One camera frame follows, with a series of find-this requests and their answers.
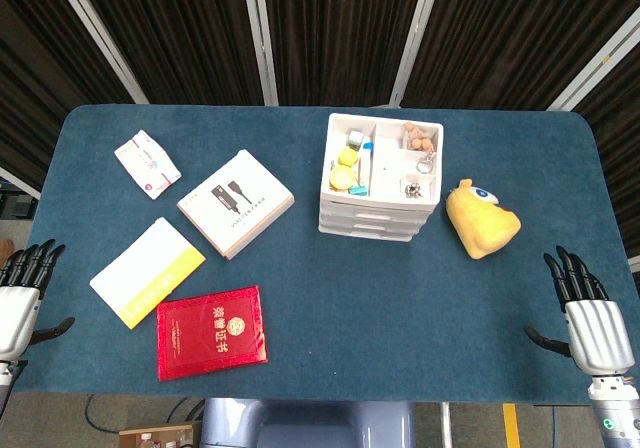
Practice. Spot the small yellow round item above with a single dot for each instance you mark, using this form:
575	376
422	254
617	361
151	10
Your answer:
348	156

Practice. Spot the blue table cloth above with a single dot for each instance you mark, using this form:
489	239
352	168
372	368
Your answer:
320	308

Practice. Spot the clear plastic drawer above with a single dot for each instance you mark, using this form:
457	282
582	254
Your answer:
367	233
370	224
372	214

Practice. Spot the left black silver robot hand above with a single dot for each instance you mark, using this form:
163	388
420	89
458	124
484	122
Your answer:
17	313

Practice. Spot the small teal clip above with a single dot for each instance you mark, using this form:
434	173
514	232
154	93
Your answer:
358	190

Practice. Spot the yellow plush toy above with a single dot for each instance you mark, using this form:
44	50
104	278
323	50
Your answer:
480	223

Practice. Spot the red honor certificate booklet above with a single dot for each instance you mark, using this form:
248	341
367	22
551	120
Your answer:
212	333

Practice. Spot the cardboard box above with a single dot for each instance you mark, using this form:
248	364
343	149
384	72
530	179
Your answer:
160	437

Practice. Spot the white and blue tube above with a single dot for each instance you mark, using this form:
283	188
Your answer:
366	163

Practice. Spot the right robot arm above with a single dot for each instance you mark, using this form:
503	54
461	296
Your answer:
617	413

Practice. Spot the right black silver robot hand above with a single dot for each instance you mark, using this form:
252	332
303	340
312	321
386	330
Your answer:
597	335

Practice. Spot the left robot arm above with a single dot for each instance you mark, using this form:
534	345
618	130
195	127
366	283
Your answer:
6	385

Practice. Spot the large yellow round item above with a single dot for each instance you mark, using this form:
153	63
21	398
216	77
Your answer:
342	177

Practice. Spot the white frame post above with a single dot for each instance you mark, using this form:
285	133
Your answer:
415	38
17	182
260	38
595	63
100	38

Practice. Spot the silver metal beads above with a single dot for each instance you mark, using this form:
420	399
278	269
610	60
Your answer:
414	190

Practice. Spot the white pink tissue pack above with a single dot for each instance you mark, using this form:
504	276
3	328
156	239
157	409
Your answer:
146	164

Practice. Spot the white table leg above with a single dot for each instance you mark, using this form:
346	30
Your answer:
446	425

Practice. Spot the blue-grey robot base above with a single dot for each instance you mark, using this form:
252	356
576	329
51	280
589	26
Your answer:
307	425

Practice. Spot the white and yellow box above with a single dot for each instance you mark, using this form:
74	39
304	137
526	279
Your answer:
145	270

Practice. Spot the white drawer organizer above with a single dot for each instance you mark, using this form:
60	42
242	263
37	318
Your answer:
387	168

